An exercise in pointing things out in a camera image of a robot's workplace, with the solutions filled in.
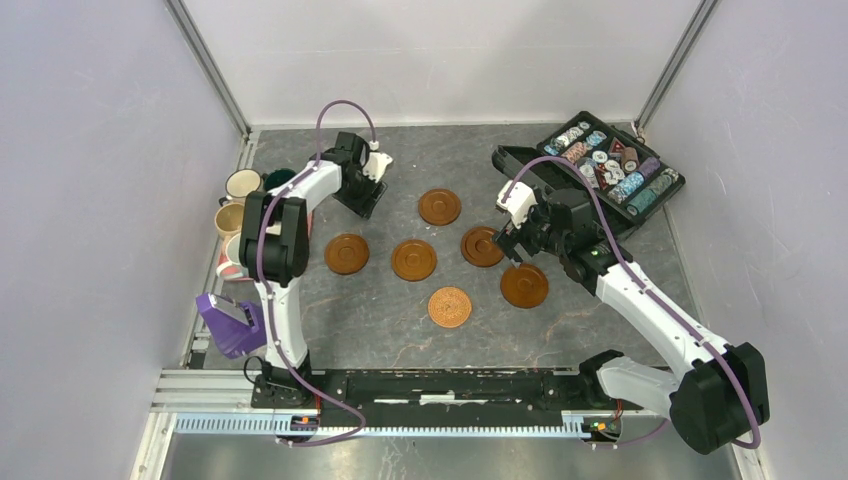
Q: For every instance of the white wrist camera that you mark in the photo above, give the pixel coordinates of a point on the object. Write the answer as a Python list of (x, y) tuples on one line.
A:
[(376, 165), (516, 199)]

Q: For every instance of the black poker chip case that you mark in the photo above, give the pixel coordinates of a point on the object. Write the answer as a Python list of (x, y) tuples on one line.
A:
[(630, 180)]

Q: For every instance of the cream mug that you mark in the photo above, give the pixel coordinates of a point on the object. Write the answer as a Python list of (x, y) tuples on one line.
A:
[(240, 184)]

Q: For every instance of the purple plastic stand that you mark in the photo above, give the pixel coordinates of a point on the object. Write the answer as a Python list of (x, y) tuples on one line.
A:
[(237, 328)]

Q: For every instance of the dark green mug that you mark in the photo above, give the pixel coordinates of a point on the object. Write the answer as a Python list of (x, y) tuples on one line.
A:
[(277, 178)]

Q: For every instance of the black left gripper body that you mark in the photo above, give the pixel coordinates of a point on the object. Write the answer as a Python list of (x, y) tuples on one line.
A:
[(356, 196)]

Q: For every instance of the white mug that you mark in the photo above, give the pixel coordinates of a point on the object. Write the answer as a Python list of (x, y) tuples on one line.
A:
[(229, 267)]

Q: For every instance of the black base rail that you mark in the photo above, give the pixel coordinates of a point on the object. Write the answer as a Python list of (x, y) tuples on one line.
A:
[(444, 399)]

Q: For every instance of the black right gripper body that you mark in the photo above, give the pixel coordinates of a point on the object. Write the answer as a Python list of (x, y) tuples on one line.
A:
[(535, 234)]

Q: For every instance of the aluminium frame rail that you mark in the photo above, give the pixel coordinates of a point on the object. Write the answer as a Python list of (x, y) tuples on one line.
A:
[(218, 402)]

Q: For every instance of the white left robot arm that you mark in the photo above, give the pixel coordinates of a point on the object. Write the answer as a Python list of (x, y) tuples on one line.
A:
[(274, 247)]

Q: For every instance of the woven rattan coaster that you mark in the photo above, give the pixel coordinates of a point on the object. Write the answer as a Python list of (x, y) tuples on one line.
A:
[(449, 307)]

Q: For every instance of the beige mug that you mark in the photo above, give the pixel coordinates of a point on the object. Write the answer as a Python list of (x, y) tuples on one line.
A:
[(229, 219)]

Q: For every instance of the brown wooden coaster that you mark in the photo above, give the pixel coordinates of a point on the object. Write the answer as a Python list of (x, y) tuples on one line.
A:
[(525, 286), (439, 207), (478, 248), (414, 260), (346, 254)]

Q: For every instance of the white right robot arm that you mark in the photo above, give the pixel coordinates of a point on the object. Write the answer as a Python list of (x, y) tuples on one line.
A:
[(713, 393)]

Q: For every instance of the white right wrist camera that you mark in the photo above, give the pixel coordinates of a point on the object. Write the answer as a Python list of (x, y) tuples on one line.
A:
[(516, 199)]

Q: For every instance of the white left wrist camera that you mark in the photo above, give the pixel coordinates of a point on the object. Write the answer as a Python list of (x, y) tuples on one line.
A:
[(376, 165)]

